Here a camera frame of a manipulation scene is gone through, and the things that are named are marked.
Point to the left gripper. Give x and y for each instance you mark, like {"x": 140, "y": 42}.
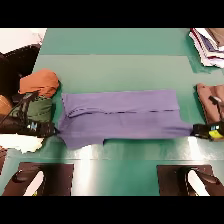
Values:
{"x": 41, "y": 129}

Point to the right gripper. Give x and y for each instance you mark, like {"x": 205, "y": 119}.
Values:
{"x": 202, "y": 131}

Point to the purple T-shirt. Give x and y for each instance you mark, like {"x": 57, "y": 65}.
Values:
{"x": 133, "y": 116}

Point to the green garment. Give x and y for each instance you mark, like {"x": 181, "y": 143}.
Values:
{"x": 40, "y": 110}

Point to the white garment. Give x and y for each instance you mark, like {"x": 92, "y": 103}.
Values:
{"x": 20, "y": 141}

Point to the brown garment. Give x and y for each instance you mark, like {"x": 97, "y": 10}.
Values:
{"x": 207, "y": 103}

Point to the orange garment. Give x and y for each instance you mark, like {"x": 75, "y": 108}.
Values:
{"x": 39, "y": 81}

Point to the black garment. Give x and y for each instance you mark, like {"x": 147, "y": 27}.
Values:
{"x": 20, "y": 65}

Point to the heap of clothes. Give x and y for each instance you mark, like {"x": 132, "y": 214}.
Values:
{"x": 210, "y": 46}

